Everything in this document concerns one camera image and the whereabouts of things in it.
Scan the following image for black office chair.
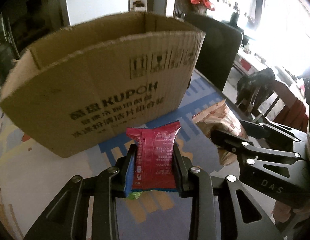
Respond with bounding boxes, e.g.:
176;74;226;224
184;12;243;90

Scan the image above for dark wooden chair with clothes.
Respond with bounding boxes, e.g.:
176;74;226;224
235;68;308;132

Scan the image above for right hand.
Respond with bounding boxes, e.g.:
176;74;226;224
272;200;310;223

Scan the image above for green wrapped candy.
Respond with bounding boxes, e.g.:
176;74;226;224
127;191;142;200

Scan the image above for orange patterned snack bag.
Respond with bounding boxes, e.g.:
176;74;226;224
192;99;249;167

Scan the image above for red snack packet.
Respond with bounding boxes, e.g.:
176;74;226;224
126;121;180;191

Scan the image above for patterned tablecloth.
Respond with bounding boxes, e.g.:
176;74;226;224
0;72;239;239

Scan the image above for brown cardboard box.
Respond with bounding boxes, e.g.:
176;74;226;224
0;12;205;158

